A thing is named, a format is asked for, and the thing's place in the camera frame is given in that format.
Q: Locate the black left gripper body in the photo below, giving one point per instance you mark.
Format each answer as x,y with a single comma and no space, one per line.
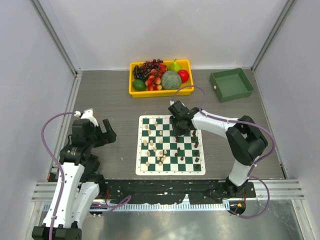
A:
95,139

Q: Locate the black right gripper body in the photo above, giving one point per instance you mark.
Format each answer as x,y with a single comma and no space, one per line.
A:
178,129

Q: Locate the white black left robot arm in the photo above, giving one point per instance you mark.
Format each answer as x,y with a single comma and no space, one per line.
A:
78,183

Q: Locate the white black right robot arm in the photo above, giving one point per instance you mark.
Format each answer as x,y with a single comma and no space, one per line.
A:
246,141

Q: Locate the green white chess mat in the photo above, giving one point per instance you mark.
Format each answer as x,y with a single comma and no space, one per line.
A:
160,155

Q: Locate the green melon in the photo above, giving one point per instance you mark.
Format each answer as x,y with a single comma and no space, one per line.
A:
171,80

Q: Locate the red apple in tray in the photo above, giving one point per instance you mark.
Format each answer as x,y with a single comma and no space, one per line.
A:
184,75

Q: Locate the red cherries cluster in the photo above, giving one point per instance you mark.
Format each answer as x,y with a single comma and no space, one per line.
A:
154,80

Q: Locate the green pear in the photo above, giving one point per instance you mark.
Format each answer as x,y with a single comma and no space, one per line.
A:
175,66

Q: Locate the yellow plastic fruit tray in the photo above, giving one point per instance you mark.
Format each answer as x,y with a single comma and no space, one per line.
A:
185,63

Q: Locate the green lime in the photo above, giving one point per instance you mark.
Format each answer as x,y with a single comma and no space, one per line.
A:
139,85

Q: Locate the green square box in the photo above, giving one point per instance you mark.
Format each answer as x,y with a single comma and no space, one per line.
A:
230,85

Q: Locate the dark purple grape bunch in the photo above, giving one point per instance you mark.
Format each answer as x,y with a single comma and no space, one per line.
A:
143,70

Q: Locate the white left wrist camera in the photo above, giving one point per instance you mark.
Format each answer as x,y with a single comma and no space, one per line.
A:
87,114

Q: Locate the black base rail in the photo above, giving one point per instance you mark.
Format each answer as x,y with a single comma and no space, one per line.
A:
169,192

